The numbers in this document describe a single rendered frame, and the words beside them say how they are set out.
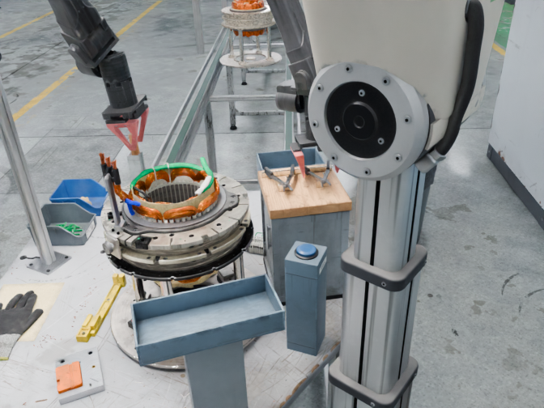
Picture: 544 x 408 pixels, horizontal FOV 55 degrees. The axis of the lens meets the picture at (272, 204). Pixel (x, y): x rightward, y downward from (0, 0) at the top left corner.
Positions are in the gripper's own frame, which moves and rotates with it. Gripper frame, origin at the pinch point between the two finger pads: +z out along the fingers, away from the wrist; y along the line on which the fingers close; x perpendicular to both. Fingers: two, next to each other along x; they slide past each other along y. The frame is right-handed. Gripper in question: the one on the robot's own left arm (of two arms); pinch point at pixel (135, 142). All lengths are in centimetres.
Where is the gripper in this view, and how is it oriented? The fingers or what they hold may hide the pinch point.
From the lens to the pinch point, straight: 119.2
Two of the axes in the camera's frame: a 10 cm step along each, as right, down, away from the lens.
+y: -1.3, 5.4, -8.3
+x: 9.8, -0.3, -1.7
